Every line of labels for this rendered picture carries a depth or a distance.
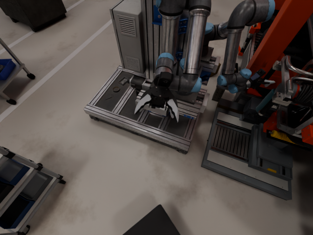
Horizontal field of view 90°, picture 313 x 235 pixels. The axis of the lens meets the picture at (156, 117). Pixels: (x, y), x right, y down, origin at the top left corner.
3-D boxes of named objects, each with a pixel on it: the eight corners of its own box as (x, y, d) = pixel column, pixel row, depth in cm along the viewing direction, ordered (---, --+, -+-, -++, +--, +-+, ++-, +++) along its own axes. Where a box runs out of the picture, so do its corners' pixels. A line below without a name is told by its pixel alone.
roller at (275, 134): (306, 148, 127) (312, 146, 122) (267, 136, 133) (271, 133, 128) (305, 142, 130) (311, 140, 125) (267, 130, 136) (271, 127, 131)
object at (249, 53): (243, 101, 194) (252, 88, 176) (235, 99, 196) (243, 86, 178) (255, 14, 319) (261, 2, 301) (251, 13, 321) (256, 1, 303)
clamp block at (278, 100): (287, 106, 98) (293, 101, 94) (271, 102, 100) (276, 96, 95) (287, 100, 101) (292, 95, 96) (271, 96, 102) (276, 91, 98)
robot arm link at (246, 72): (239, 76, 104) (233, 88, 113) (255, 74, 105) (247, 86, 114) (234, 68, 108) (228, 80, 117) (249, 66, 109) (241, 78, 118)
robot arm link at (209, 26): (193, 38, 137) (196, 21, 126) (207, 36, 139) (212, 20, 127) (198, 45, 131) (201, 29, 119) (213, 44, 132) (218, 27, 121)
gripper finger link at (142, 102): (134, 120, 58) (152, 107, 62) (135, 112, 53) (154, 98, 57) (129, 115, 58) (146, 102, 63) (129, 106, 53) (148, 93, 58)
